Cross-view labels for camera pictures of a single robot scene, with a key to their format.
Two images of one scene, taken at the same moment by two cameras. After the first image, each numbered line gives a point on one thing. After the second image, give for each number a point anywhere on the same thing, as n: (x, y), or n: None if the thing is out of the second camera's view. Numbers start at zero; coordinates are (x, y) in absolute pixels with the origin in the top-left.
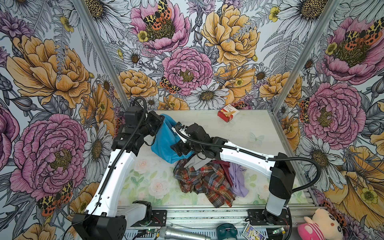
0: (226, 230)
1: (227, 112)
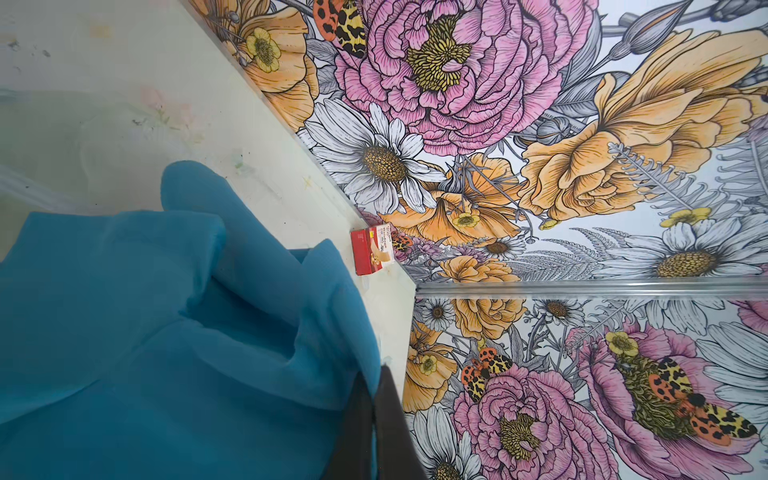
0: None
1: (372, 248)
